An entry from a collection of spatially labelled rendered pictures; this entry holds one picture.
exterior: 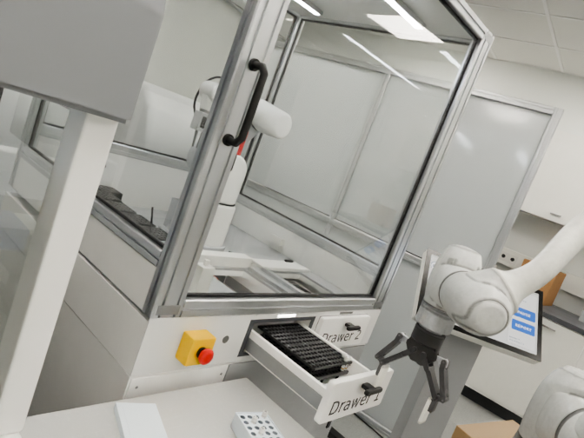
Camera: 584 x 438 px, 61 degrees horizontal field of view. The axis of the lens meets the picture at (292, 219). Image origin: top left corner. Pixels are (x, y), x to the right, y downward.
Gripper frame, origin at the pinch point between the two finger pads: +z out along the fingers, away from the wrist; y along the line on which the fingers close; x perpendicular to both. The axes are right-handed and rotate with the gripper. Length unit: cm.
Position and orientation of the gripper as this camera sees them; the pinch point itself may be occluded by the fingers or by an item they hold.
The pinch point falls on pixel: (399, 401)
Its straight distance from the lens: 132.8
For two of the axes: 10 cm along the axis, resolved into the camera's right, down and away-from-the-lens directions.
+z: -3.5, 9.2, 1.5
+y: -6.9, -3.6, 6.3
